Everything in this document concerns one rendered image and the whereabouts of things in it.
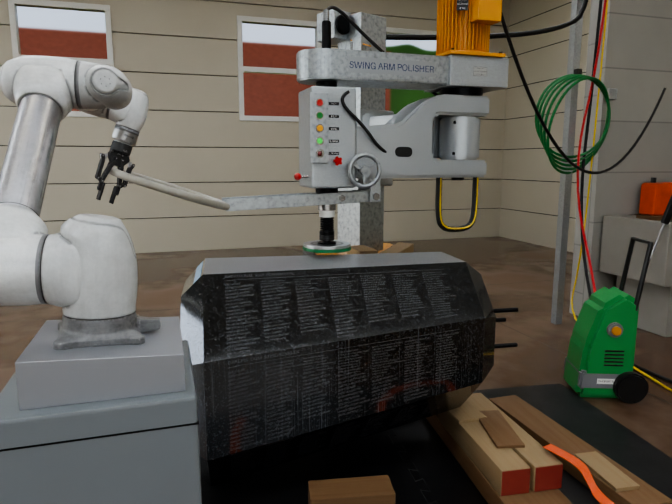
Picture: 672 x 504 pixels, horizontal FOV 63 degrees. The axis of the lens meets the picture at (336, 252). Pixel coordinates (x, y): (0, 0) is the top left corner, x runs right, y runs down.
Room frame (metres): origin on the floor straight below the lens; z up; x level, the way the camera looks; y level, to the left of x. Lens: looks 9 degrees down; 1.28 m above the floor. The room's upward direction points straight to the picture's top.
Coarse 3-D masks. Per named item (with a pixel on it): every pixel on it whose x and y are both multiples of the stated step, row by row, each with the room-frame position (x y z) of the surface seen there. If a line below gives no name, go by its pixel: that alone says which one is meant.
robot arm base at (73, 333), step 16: (64, 320) 1.15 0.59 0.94; (80, 320) 1.13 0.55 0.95; (96, 320) 1.13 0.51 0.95; (112, 320) 1.15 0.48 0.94; (128, 320) 1.18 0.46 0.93; (144, 320) 1.23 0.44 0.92; (64, 336) 1.12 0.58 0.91; (80, 336) 1.12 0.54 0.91; (96, 336) 1.13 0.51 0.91; (112, 336) 1.14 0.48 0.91; (128, 336) 1.15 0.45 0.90; (144, 336) 1.17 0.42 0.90
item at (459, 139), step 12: (444, 120) 2.61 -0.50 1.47; (456, 120) 2.57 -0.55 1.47; (468, 120) 2.57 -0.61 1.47; (480, 120) 2.64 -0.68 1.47; (444, 132) 2.61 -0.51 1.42; (456, 132) 2.57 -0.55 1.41; (468, 132) 2.57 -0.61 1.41; (444, 144) 2.61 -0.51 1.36; (456, 144) 2.57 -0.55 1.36; (468, 144) 2.57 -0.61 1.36; (444, 156) 2.61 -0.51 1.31; (456, 156) 2.57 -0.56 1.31; (468, 156) 2.57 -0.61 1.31
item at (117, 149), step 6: (114, 144) 2.11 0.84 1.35; (120, 144) 2.11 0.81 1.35; (126, 144) 2.12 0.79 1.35; (114, 150) 2.12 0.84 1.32; (120, 150) 2.11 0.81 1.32; (126, 150) 2.12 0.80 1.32; (108, 156) 2.11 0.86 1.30; (114, 156) 2.12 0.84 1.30; (120, 156) 2.13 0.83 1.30; (126, 156) 2.15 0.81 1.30; (120, 162) 2.13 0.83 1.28; (126, 162) 2.15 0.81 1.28
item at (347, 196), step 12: (312, 192) 2.49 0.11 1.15; (348, 192) 2.42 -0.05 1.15; (360, 192) 2.44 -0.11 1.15; (240, 204) 2.27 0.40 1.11; (252, 204) 2.29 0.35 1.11; (264, 204) 2.31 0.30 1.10; (276, 204) 2.32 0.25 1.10; (288, 204) 2.34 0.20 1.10; (300, 204) 2.35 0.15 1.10; (312, 204) 2.37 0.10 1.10; (324, 204) 2.39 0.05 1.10
